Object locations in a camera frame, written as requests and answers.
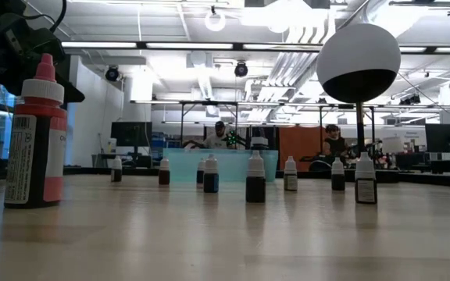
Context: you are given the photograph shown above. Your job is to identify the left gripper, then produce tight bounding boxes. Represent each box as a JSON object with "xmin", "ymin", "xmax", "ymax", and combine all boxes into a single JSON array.
[{"xmin": 0, "ymin": 15, "xmax": 86, "ymax": 105}]

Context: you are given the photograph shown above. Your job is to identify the large pink food coloring bottle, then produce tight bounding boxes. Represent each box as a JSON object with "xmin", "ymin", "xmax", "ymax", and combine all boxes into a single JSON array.
[{"xmin": 4, "ymin": 53, "xmax": 69, "ymax": 209}]

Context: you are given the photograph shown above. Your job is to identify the small beige-label dropper bottle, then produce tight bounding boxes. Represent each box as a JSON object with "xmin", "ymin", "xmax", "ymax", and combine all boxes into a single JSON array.
[{"xmin": 110, "ymin": 155, "xmax": 123, "ymax": 183}]

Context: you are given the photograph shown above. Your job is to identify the small maroon dropper bottle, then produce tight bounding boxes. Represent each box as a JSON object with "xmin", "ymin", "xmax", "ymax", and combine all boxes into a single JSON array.
[{"xmin": 158, "ymin": 156, "xmax": 171, "ymax": 186}]

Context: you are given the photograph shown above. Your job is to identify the small black dropper bottle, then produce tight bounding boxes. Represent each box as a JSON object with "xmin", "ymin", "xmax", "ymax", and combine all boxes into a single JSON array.
[{"xmin": 196, "ymin": 157, "xmax": 206, "ymax": 185}]

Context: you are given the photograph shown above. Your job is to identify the small blue dropper bottle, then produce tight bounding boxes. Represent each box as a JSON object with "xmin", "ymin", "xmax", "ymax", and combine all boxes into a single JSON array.
[{"xmin": 203, "ymin": 153, "xmax": 220, "ymax": 194}]

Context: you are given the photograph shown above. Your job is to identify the large black food coloring bottle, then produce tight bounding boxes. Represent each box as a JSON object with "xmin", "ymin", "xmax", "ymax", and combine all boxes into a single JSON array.
[{"xmin": 250, "ymin": 136, "xmax": 270, "ymax": 151}]

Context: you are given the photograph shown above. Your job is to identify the small navy dropper bottle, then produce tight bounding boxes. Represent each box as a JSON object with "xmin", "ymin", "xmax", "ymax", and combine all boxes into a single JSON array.
[{"xmin": 245, "ymin": 150, "xmax": 266, "ymax": 204}]

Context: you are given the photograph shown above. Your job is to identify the small yellow-green dropper bottle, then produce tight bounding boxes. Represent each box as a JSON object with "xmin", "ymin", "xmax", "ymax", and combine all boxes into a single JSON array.
[{"xmin": 284, "ymin": 155, "xmax": 298, "ymax": 192}]

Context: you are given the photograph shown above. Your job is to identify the small dark dropper bottle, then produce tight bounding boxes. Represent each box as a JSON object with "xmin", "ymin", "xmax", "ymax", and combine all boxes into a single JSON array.
[{"xmin": 330, "ymin": 157, "xmax": 346, "ymax": 192}]

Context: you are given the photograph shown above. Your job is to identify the small brown dropper bottle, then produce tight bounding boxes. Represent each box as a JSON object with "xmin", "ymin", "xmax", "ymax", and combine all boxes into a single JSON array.
[{"xmin": 355, "ymin": 151, "xmax": 378, "ymax": 205}]

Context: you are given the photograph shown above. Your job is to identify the black ceiling spotlight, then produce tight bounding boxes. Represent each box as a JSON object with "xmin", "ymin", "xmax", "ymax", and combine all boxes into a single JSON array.
[
  {"xmin": 234, "ymin": 61, "xmax": 249, "ymax": 78},
  {"xmin": 105, "ymin": 65, "xmax": 121, "ymax": 83}
]

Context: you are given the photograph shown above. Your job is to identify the ceiling strip light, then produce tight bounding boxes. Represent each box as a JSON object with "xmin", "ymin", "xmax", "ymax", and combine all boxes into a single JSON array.
[{"xmin": 60, "ymin": 41, "xmax": 323, "ymax": 51}]

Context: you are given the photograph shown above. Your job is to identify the black monitor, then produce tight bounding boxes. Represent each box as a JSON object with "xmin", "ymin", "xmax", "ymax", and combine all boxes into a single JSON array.
[
  {"xmin": 424, "ymin": 123, "xmax": 450, "ymax": 154},
  {"xmin": 110, "ymin": 121, "xmax": 153, "ymax": 148}
]

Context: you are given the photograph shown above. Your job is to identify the person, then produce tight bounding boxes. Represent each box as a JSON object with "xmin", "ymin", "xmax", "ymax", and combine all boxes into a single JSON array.
[
  {"xmin": 321, "ymin": 123, "xmax": 352, "ymax": 159},
  {"xmin": 184, "ymin": 120, "xmax": 236, "ymax": 151}
]

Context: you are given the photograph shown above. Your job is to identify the teal translucent plastic bin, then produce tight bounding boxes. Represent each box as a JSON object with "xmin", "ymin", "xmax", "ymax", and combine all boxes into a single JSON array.
[{"xmin": 162, "ymin": 148, "xmax": 280, "ymax": 183}]

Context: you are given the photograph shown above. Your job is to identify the orange partition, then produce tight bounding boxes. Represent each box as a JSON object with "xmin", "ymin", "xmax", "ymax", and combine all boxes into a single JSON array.
[{"xmin": 278, "ymin": 125, "xmax": 327, "ymax": 172}]

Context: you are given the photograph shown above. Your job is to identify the white globe lamp black stand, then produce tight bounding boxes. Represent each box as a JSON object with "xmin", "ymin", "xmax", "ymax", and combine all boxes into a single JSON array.
[{"xmin": 316, "ymin": 22, "xmax": 402, "ymax": 184}]

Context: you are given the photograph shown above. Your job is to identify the white shade table lamp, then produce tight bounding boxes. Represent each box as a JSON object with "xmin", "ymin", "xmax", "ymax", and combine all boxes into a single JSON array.
[{"xmin": 380, "ymin": 136, "xmax": 405, "ymax": 155}]

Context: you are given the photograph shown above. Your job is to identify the white ring light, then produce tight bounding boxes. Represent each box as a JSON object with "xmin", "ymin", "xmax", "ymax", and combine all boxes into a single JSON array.
[{"xmin": 204, "ymin": 9, "xmax": 227, "ymax": 33}]

